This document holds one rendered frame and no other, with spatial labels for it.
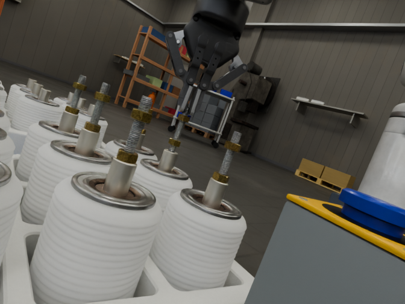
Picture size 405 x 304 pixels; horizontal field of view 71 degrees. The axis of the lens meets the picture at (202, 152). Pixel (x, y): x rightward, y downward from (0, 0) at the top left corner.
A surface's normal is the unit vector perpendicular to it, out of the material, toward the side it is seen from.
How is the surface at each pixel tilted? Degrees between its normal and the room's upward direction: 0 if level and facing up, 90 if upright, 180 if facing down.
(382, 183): 90
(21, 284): 0
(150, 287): 90
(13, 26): 90
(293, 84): 90
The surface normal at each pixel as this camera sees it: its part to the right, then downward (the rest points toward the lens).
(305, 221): -0.75, -0.22
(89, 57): 0.66, 0.32
